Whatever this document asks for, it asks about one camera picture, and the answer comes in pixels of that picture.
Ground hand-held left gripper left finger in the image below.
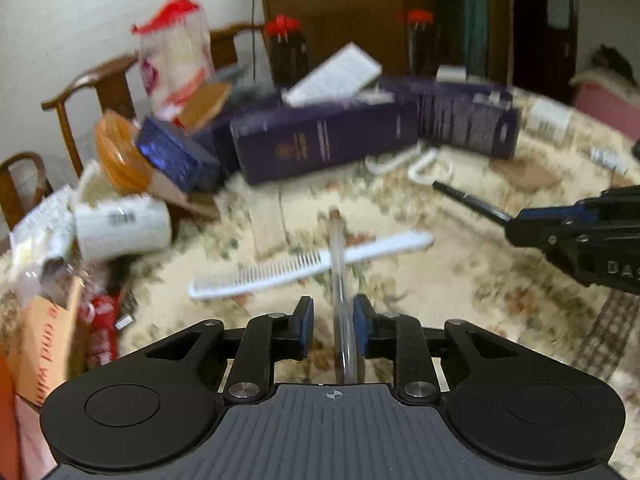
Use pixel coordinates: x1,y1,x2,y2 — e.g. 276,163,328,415
144,296,316,405

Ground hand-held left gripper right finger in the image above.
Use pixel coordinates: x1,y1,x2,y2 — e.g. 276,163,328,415
352,295,526,405

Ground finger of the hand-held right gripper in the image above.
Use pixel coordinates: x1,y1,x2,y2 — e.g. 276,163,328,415
572,185,640,226
504,207,601,262

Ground clear plastic tube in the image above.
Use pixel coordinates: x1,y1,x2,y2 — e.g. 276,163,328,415
327,208,358,386

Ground black pen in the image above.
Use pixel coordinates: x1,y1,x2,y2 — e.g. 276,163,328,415
432,180,513,225

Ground silver blister strip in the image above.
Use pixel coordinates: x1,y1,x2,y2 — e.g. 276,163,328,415
590,146,631,175

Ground brown cardboard scrap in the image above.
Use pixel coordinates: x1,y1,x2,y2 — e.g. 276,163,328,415
492,157,561,191

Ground white plastic comb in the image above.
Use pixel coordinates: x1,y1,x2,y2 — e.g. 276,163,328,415
189,231,435,302

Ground white box with dark label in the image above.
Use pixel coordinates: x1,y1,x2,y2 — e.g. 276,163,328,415
525,99,573,136

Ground beige cardboard strip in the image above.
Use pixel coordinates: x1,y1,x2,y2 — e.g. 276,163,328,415
252,182,291,258

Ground wide purple box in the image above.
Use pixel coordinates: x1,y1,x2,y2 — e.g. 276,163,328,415
380,76,522,161

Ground long purple box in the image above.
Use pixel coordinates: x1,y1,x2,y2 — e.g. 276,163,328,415
230,95,421,186

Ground red snack packet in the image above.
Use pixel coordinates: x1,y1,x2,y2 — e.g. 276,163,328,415
80,290,123,371

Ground white cylindrical canister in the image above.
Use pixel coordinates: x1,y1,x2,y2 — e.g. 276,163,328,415
72,195,172,263

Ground dark bottle with red cap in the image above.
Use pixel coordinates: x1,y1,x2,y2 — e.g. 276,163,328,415
264,16,310,91
405,8,438,78

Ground small blue box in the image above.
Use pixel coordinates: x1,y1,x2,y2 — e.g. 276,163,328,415
136,116,223,193

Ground dark green curtain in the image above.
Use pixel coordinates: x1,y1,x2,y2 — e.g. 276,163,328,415
437,0,511,83

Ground open brown cardboard box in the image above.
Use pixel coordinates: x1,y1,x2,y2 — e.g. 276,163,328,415
150,80,236,221

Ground orange noodle packet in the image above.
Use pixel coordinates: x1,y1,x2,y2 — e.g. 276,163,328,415
95,110,156,193

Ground white booklet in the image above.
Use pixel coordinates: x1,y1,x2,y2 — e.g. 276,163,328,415
282,42,383,108

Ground torn orange paper bag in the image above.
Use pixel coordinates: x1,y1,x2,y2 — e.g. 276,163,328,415
15,275,88,408

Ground white paper packets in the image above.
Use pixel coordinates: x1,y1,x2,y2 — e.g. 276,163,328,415
10,185,78,281

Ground red-topped bag of white rolls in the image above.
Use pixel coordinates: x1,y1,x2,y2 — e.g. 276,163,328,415
131,0,215,121

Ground brown wooden door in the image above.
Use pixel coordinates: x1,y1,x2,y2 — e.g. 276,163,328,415
257,0,406,76

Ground tall-backed wooden chair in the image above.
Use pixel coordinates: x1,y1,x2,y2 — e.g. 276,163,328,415
41,55,146,176

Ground round-backed wooden chair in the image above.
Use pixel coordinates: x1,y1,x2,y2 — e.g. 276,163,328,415
0,152,53,233

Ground wooden chair with curved rail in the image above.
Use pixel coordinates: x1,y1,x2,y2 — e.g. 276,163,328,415
207,22,273,73

